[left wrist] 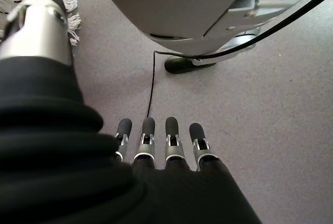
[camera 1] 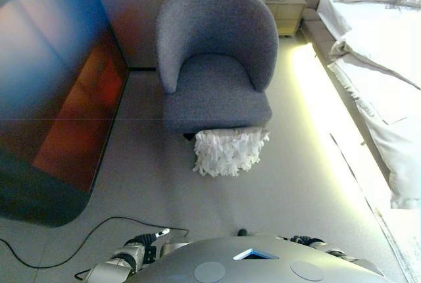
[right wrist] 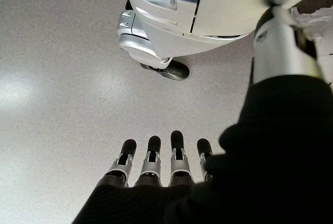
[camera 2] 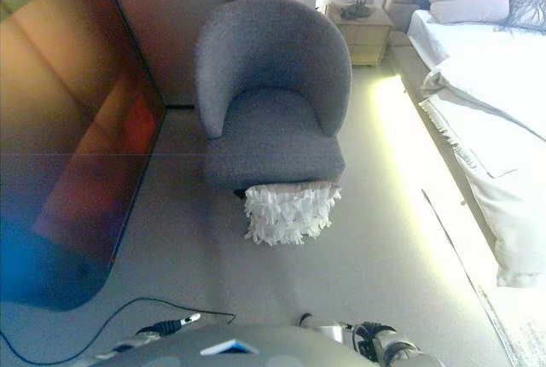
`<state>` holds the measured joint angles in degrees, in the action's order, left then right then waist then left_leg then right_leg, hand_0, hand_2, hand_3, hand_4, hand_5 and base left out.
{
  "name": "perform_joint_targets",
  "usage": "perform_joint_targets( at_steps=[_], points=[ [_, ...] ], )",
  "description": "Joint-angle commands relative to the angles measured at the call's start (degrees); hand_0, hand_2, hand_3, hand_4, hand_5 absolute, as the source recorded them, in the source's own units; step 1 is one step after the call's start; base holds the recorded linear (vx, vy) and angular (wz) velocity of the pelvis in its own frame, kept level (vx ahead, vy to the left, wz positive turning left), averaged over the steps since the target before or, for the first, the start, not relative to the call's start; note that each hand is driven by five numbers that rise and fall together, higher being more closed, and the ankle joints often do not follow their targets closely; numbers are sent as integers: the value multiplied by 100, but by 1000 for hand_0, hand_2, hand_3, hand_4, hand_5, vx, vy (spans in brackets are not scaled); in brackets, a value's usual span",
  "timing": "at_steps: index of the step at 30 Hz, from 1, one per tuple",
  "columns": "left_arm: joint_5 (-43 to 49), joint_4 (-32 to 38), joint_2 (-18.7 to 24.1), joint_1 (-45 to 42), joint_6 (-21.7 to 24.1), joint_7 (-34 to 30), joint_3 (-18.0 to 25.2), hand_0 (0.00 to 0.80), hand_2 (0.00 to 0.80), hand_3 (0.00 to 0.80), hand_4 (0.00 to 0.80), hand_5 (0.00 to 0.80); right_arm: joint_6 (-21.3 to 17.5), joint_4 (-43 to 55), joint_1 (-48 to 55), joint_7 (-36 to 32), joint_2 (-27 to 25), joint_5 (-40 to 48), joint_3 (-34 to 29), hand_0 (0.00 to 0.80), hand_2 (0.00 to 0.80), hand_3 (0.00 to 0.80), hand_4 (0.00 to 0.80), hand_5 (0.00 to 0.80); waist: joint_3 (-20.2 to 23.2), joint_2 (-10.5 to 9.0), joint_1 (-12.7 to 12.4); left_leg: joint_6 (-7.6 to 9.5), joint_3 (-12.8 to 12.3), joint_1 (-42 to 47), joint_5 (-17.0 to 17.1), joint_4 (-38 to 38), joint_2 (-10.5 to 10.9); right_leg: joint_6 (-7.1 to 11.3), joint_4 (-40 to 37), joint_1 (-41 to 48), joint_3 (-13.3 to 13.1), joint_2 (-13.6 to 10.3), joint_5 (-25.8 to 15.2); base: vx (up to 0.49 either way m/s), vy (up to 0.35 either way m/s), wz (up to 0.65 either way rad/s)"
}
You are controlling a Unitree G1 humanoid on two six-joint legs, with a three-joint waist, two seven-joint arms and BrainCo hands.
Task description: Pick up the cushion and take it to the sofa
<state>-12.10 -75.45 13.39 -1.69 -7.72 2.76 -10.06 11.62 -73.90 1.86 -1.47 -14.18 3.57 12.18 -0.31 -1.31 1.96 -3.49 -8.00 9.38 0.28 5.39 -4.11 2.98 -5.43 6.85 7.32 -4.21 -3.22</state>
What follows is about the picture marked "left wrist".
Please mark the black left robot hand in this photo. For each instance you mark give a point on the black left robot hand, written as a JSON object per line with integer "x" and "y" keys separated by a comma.
{"x": 78, "y": 177}

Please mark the white frilled cloth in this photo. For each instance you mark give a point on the white frilled cloth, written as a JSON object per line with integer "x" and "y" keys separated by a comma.
{"x": 69, "y": 5}

